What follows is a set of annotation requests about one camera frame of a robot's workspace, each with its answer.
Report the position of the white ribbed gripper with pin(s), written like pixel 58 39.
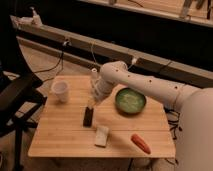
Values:
pixel 98 94

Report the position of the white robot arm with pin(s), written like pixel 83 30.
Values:
pixel 194 145

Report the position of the white ceramic cup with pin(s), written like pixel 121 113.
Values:
pixel 61 90

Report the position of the small white bottle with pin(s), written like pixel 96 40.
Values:
pixel 94 76

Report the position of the wooden table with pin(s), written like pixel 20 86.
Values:
pixel 60 132

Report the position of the white sponge block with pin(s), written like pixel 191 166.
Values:
pixel 101 137

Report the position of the green bowl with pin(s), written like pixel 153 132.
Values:
pixel 129 101

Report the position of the long wooden beam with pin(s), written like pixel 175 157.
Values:
pixel 91 53

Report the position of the orange carrot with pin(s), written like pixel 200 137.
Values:
pixel 138 141

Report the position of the black chair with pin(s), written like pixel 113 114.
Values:
pixel 19 100

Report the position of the white object on beam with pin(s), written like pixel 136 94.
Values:
pixel 35 19

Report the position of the white cable plug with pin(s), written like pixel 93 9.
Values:
pixel 134 61

